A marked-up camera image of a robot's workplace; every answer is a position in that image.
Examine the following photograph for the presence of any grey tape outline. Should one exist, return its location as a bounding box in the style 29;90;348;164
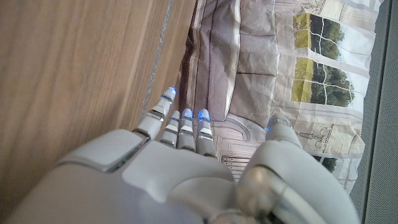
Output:
139;0;174;121

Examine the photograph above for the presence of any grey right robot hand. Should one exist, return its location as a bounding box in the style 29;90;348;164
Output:
2;86;361;224

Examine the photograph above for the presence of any printed room backdrop cloth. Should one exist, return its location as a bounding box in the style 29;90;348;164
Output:
178;0;385;194

